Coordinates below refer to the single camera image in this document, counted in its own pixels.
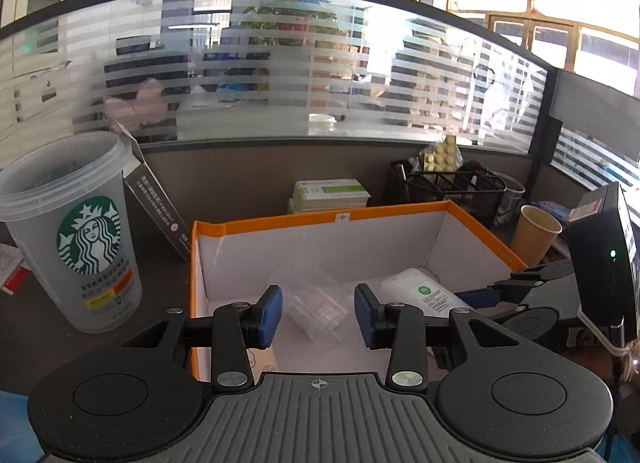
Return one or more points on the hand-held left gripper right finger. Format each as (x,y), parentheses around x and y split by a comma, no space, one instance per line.
(367,315)

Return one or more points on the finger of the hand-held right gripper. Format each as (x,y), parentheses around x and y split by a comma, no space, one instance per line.
(475,298)

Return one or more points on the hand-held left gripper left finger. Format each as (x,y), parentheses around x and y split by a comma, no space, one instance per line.
(270,315)

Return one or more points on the orange rimmed white box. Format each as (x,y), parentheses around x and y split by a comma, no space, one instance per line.
(325,243)

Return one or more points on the clear plastic cup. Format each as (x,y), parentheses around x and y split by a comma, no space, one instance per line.
(315,308)

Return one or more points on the white pouch green label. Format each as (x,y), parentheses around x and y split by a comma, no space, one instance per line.
(425,293)

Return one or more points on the blue packet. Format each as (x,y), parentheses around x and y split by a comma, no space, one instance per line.
(552,210)

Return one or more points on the brown paper cup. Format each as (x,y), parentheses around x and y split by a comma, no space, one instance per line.
(535,238)

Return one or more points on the white plastic cup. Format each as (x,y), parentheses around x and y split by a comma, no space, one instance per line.
(512,198)

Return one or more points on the black mesh desk organizer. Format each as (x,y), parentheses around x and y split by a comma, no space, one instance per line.
(450,193)

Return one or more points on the short frosted glass partition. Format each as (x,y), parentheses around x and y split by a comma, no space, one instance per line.
(595,143)

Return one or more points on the green and white box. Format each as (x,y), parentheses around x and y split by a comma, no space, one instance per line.
(330,190)

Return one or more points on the yellow pill blister pack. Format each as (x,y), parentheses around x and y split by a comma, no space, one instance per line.
(442,153)

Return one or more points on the dark grey carton box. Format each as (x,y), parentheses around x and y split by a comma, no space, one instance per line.
(155,203)

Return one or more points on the wooden framed glass doors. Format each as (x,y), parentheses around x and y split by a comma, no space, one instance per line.
(550,40)

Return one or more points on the long frosted glass partition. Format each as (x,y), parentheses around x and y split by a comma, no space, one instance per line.
(300,93)

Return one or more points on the frosted plastic cup green logo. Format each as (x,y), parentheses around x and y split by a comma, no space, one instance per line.
(75,193)

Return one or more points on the pink plush toy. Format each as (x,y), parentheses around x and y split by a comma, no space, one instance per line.
(140,108)

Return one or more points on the red and white paper cards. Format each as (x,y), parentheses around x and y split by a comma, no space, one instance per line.
(12,268)

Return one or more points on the blue booklet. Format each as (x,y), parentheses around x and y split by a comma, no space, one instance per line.
(10,423)

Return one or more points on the green potted plant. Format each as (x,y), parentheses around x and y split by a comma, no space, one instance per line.
(287,18)

